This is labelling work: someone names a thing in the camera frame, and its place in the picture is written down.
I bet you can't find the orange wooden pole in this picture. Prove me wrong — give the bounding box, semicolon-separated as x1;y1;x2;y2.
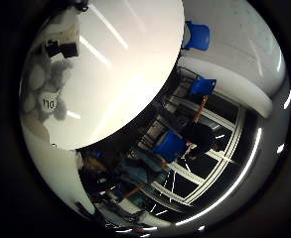
122;182;147;200
193;94;210;124

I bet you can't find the teal jacket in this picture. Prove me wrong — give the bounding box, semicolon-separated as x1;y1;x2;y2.
116;150;163;186

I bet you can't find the white window frame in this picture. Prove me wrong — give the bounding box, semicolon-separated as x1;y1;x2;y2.
141;92;249;206

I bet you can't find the person in dark clothes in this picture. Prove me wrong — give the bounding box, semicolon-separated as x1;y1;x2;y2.
181;122;219;157

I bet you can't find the grey white plush toy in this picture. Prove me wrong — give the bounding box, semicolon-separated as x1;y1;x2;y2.
21;57;71;123

